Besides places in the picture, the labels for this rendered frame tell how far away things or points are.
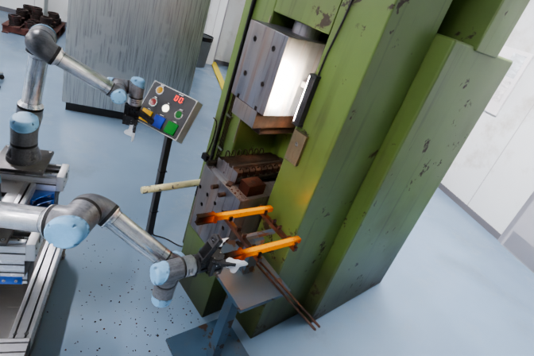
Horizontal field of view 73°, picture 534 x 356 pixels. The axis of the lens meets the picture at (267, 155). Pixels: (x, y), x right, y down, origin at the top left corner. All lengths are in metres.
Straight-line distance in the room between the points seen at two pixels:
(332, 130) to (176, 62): 2.95
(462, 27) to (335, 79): 0.79
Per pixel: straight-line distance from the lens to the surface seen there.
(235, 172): 2.02
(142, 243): 1.47
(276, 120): 1.97
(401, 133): 2.01
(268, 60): 1.81
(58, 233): 1.35
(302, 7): 1.90
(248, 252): 1.54
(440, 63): 1.95
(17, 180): 2.19
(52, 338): 2.41
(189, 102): 2.28
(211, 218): 1.67
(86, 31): 4.39
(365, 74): 1.62
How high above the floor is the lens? 1.96
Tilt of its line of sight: 25 degrees down
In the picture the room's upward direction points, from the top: 19 degrees clockwise
